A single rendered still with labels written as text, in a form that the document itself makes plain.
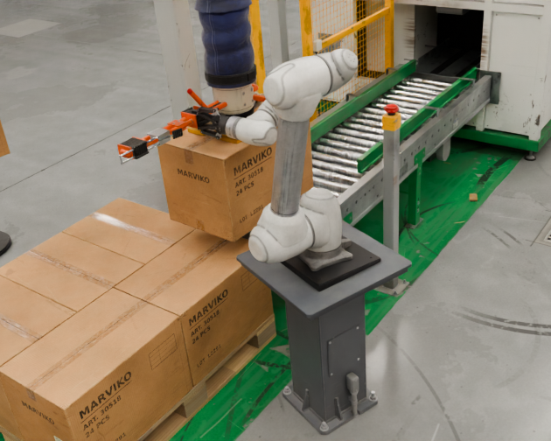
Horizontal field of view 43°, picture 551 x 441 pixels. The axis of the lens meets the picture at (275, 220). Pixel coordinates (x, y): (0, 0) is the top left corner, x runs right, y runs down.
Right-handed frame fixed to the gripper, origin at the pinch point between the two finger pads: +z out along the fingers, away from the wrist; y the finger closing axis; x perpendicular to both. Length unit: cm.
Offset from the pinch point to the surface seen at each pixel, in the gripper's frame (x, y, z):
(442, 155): 192, 94, -29
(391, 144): 78, 34, -52
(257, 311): 4, 96, -20
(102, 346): -74, 66, -7
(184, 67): 94, 21, 94
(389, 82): 215, 60, 21
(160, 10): 92, -12, 105
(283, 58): 307, 90, 178
